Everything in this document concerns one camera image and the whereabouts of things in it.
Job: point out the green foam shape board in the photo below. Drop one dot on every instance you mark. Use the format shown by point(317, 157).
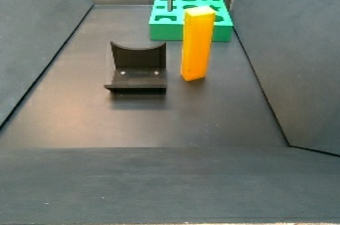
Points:
point(165, 23)

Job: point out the yellow rectangular block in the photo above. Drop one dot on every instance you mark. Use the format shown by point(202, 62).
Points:
point(196, 42)

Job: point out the black curved holder bracket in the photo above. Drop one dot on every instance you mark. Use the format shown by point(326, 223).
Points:
point(140, 69)

